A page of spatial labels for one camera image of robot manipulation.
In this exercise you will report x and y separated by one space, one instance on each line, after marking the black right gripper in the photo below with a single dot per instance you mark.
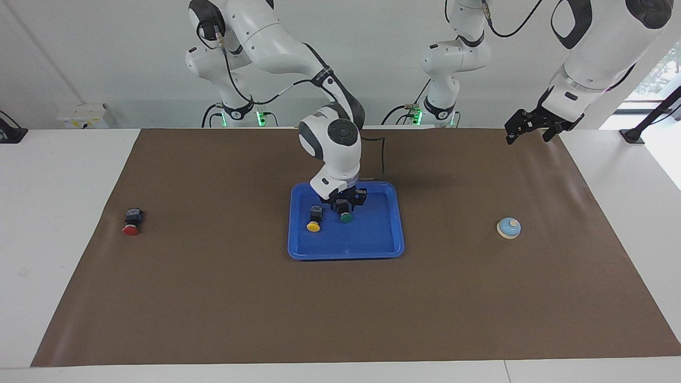
348 194

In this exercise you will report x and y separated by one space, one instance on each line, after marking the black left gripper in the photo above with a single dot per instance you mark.
542 118

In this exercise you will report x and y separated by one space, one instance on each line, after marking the green push button switch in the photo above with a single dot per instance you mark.
346 217

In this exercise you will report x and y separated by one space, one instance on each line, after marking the yellow push button switch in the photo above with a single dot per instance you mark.
314 221

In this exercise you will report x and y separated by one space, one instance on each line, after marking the red push button switch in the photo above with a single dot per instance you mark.
131 222

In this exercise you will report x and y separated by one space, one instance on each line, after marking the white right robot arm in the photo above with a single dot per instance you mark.
266 37

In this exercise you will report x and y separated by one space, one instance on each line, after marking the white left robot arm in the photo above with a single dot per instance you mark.
601 48

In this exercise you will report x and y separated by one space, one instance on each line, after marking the blue plastic tray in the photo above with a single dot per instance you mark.
367 239

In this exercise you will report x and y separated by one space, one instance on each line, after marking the brown table mat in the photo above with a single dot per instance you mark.
340 308

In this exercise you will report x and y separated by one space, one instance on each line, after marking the black table clamp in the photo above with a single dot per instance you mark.
10 134

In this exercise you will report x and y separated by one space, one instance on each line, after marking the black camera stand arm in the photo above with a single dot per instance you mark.
646 122

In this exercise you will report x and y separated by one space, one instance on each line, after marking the white wall outlet box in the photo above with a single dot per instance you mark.
80 118

